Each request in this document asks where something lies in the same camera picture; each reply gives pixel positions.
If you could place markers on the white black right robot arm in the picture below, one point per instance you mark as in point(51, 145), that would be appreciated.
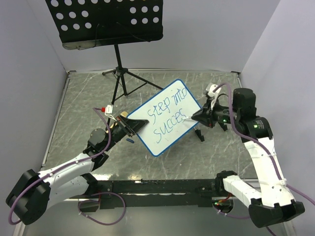
point(273, 203)

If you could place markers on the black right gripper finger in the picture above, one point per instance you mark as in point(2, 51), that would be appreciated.
point(203, 114)
point(204, 121)

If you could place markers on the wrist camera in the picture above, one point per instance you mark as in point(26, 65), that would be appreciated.
point(108, 110)
point(212, 92)

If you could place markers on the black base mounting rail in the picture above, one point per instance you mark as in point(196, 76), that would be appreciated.
point(110, 194)

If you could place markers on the wooden microphone toy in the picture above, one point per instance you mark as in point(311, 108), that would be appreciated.
point(113, 122)

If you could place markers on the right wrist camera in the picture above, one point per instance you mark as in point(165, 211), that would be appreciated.
point(212, 92)

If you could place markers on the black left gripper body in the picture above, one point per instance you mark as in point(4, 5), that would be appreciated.
point(118, 132)

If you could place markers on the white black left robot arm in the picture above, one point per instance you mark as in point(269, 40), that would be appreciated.
point(35, 192)

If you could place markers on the white blue whiteboard marker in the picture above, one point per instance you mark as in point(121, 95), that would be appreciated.
point(187, 118)

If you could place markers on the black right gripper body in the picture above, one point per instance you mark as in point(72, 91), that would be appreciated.
point(223, 112)

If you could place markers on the blue framed whiteboard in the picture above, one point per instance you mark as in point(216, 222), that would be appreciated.
point(165, 111)

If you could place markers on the black music stand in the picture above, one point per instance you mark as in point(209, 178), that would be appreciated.
point(85, 24)

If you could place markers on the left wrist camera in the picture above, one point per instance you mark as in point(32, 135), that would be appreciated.
point(108, 110)

